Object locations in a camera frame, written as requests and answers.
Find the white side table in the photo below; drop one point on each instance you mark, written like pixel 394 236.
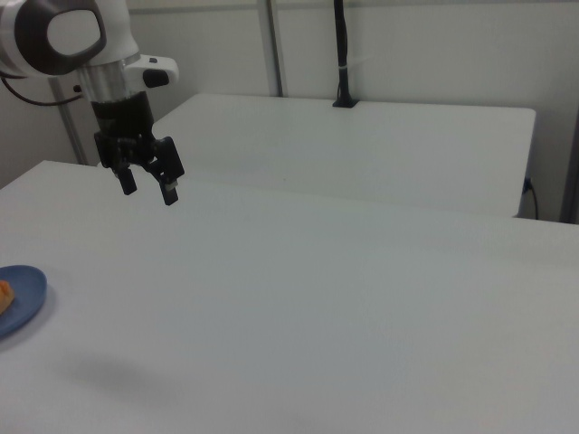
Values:
pixel 362 149

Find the blue plate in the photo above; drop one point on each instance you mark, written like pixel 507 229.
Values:
pixel 22 298

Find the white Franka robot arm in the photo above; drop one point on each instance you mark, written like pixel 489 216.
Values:
pixel 68 31

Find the orange bread piece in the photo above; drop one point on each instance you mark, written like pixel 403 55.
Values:
pixel 4 296

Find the black camera pole with clamp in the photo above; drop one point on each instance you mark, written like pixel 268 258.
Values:
pixel 342 54

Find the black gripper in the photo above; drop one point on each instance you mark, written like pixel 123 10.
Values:
pixel 129 131

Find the grey aluminium frame post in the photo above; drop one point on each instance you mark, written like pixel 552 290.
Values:
pixel 70 122
pixel 275 47

